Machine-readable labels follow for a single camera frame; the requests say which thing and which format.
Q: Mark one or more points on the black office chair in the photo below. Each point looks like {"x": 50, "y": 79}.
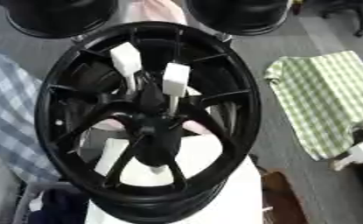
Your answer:
{"x": 360, "y": 11}

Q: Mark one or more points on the pale pink fabric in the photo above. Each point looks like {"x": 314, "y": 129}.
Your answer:
{"x": 153, "y": 11}

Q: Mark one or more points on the black spoked wheel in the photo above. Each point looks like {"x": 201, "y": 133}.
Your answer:
{"x": 225, "y": 128}

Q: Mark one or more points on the blue white checked table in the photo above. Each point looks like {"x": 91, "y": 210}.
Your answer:
{"x": 8, "y": 122}

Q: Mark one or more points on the brown box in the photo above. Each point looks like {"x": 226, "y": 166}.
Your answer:
{"x": 283, "y": 198}

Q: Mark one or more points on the green white checked table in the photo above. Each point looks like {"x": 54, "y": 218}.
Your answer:
{"x": 327, "y": 99}

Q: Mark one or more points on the white pin with flat head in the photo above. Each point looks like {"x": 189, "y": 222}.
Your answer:
{"x": 176, "y": 78}
{"x": 125, "y": 58}

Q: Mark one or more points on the white plastic object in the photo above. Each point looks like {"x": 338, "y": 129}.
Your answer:
{"x": 361, "y": 153}

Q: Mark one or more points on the grey bin with dark clothes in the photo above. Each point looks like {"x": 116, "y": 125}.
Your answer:
{"x": 56, "y": 204}

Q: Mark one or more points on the black round tyre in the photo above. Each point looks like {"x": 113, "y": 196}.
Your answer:
{"x": 240, "y": 14}
{"x": 56, "y": 17}

